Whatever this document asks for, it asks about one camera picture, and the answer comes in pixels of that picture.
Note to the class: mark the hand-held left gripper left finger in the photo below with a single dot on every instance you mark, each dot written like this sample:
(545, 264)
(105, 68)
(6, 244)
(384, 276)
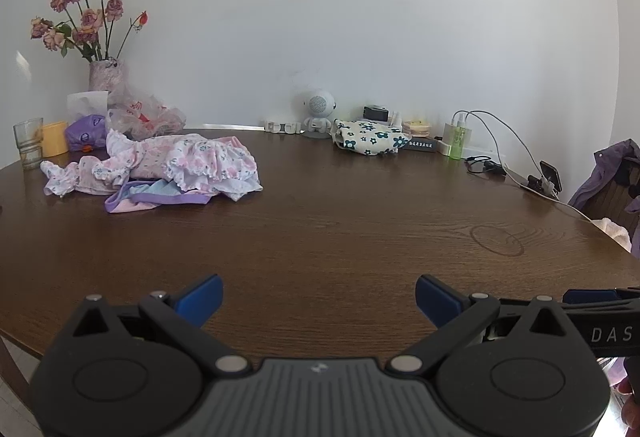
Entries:
(202, 298)

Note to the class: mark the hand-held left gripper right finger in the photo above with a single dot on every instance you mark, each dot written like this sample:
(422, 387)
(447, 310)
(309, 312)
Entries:
(437, 299)

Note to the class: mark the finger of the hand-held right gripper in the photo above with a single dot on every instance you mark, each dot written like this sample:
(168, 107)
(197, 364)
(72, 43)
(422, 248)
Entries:
(590, 296)
(512, 306)

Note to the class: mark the pink floral dress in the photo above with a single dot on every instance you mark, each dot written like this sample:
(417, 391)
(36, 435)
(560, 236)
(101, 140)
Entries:
(200, 162)

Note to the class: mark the person's right hand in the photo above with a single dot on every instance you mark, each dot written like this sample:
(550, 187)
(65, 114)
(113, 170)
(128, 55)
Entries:
(631, 409)

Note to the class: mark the beige fluffy blanket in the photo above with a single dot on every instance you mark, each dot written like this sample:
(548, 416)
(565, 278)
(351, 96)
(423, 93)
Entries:
(615, 231)

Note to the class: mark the light purple puffer jacket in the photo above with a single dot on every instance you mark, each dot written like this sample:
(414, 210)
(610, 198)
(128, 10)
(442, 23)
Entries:
(636, 237)

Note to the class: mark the wooden chair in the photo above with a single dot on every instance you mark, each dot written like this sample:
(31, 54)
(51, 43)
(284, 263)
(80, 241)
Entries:
(607, 202)

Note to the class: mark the pastel purple pink garment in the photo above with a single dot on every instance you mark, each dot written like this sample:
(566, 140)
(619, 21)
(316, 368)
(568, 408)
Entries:
(145, 198)

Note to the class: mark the phone stand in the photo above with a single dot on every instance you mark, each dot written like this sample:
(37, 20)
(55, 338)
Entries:
(530, 184)

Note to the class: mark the black smartphone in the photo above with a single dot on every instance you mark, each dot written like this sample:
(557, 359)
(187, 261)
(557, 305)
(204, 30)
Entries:
(551, 176)

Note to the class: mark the dark purple jacket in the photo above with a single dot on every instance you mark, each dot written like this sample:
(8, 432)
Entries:
(602, 167)

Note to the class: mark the green spray bottle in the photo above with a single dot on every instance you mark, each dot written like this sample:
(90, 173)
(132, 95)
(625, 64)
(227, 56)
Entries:
(456, 147)

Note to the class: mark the flat black box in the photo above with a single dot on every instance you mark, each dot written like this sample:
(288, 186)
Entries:
(421, 145)

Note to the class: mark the pink yellow packet stack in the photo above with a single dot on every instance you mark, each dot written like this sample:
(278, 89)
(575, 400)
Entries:
(416, 128)

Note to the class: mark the white teal floral pouch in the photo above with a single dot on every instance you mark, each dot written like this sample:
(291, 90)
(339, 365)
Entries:
(367, 137)

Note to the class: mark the clear plastic bag red print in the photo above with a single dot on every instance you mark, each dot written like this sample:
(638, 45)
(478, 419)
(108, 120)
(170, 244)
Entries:
(145, 117)

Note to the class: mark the small black box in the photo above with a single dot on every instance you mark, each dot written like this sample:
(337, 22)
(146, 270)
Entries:
(376, 114)

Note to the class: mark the purple packet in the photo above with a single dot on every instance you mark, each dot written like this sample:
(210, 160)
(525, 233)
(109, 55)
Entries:
(87, 132)

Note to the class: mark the yellow cup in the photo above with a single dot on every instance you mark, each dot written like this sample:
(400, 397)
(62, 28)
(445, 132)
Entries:
(54, 142)

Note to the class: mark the white round robot toy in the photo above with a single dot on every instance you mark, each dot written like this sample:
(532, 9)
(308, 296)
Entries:
(317, 104)

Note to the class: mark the clear drinking glass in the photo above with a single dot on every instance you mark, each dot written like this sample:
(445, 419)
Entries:
(29, 142)

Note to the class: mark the pink wrapped vase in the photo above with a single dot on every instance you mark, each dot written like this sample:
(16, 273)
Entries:
(107, 77)

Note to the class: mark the dried rose bouquet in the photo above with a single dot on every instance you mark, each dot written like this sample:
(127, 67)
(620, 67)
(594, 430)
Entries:
(92, 19)

